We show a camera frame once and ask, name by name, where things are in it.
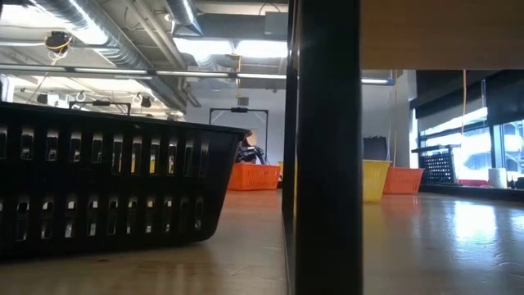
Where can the yellow plastic perforated basket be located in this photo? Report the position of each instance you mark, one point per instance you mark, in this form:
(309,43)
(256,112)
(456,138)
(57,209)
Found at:
(376,180)
(152,168)

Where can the black crate by window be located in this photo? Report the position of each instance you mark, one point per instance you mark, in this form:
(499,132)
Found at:
(434,148)

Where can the white paper towel roll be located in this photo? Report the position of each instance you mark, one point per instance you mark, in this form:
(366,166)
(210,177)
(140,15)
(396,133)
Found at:
(497,178)

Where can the dark window blind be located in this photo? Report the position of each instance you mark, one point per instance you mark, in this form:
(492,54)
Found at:
(446,88)

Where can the black perforated crate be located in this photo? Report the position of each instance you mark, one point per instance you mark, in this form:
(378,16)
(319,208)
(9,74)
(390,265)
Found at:
(438,168)

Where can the wide silver spiral duct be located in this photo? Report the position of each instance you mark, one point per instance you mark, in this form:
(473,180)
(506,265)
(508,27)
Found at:
(118,49)

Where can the black aluminium table frame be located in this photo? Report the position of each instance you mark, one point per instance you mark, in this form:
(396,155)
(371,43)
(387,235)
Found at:
(471,192)

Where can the black ceiling spotlight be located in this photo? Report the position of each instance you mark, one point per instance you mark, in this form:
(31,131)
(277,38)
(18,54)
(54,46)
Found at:
(42,98)
(145,101)

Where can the black gantry frame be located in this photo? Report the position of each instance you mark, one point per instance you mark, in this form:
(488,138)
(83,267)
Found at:
(239,110)

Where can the orange plastic perforated basket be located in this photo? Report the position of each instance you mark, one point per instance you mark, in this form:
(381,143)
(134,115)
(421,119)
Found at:
(256,177)
(405,180)

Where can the black background robot arm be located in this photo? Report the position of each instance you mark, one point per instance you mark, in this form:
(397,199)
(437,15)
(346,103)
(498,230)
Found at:
(250,155)

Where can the red flat tray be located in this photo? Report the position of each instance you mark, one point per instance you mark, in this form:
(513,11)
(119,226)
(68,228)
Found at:
(472,182)

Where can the black plastic perforated basket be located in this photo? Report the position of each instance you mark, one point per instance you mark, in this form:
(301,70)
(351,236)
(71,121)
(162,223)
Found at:
(123,184)

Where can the person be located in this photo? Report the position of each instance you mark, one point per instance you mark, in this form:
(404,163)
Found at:
(247,139)

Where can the grey wall box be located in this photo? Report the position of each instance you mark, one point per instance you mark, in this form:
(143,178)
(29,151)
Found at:
(242,101)

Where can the black rectangular panel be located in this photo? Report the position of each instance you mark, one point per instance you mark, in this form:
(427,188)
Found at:
(375,148)

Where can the narrow silver spiral duct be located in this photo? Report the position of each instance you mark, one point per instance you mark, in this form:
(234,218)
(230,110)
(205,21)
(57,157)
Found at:
(184,14)

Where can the bright ceiling light panel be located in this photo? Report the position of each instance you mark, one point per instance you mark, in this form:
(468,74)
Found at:
(245,48)

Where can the wooden shelf with black legs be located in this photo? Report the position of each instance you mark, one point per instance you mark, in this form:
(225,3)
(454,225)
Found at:
(329,164)

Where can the long linear ceiling light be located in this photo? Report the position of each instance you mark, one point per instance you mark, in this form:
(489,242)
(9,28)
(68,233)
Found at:
(188,74)

